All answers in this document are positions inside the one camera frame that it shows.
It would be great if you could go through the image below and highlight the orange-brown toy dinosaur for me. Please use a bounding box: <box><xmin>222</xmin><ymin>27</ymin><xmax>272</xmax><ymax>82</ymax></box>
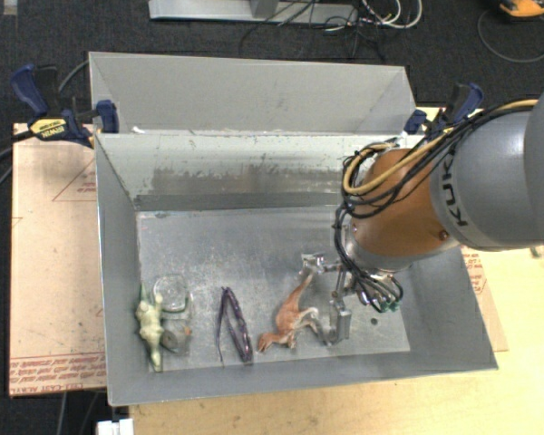
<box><xmin>257</xmin><ymin>271</ymin><xmax>321</xmax><ymax>353</ymax></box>

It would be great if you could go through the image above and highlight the grey metal bin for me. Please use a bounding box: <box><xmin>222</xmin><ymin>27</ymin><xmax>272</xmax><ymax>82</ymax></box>
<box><xmin>88</xmin><ymin>51</ymin><xmax>500</xmax><ymax>408</ymax></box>

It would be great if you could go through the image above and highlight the grey round toy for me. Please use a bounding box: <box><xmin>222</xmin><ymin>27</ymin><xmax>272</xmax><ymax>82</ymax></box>
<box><xmin>161</xmin><ymin>324</ymin><xmax>193</xmax><ymax>353</ymax></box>

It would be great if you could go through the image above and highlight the pale green toy dinosaur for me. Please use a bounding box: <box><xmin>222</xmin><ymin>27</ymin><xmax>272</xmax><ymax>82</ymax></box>
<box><xmin>134</xmin><ymin>282</ymin><xmax>165</xmax><ymax>373</ymax></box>

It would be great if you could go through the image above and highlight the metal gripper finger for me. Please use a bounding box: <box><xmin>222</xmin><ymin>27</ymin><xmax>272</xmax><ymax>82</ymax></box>
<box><xmin>300</xmin><ymin>252</ymin><xmax>329</xmax><ymax>285</ymax></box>
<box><xmin>319</xmin><ymin>300</ymin><xmax>354</xmax><ymax>347</ymax></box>

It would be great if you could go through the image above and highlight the clear glass cup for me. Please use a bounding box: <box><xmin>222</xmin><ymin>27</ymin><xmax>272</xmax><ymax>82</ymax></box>
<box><xmin>152</xmin><ymin>273</ymin><xmax>195</xmax><ymax>322</ymax></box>

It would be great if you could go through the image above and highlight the brown cardboard board red print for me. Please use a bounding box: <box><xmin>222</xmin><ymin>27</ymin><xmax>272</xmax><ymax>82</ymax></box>
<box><xmin>7</xmin><ymin>121</ymin><xmax>510</xmax><ymax>399</ymax></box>

